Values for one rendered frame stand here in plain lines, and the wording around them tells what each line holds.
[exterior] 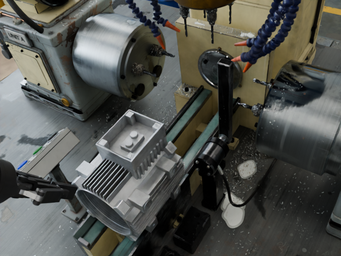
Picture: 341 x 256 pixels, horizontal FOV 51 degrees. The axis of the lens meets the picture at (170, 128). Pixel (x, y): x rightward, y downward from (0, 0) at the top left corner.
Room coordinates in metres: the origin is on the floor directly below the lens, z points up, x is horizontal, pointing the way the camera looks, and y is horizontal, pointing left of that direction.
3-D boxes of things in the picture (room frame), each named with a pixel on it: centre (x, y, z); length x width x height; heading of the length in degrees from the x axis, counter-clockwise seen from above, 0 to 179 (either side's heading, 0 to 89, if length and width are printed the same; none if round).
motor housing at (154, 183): (0.51, 0.12, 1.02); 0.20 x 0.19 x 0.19; 139
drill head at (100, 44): (1.01, 0.16, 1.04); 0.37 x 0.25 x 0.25; 50
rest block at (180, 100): (0.91, -0.07, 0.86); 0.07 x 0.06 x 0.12; 50
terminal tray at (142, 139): (0.54, 0.09, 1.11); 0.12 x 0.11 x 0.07; 139
